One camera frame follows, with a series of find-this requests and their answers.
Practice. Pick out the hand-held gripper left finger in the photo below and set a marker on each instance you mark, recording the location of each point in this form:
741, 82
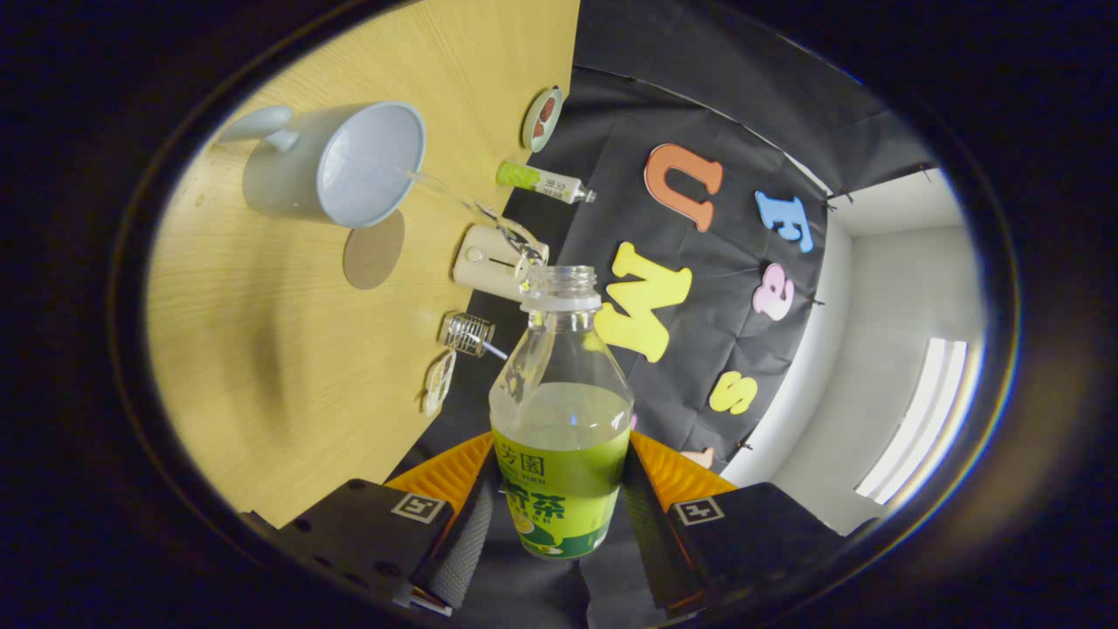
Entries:
467, 542

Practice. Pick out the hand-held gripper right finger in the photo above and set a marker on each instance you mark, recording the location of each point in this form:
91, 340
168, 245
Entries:
651, 542

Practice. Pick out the green label juice bottle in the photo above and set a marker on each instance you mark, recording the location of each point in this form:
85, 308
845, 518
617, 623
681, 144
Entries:
559, 489

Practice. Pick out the round brown coaster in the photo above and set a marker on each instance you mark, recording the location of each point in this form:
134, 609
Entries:
371, 253

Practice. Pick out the clear juice stream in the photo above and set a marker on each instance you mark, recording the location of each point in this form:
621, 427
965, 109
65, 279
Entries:
454, 198

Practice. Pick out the light blue cup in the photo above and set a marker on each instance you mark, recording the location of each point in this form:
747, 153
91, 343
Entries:
288, 175

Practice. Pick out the small white green bottle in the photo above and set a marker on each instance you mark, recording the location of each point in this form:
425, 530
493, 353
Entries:
541, 181

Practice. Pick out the white divided tray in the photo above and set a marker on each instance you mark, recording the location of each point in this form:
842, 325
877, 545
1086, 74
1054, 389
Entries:
438, 384

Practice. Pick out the white straw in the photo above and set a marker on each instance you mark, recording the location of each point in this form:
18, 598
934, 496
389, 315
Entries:
495, 351

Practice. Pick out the metal mesh holder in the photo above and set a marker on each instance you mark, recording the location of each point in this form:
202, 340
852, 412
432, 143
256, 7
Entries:
467, 335

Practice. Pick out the wooden table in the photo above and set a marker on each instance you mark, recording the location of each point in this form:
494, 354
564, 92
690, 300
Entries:
288, 376

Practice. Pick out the white toaster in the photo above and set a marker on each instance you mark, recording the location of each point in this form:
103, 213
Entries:
480, 262

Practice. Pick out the ceiling light panel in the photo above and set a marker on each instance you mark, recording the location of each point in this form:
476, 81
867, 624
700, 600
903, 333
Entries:
926, 419

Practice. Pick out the pale green plate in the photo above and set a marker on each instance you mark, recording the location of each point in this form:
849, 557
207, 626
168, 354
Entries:
533, 140

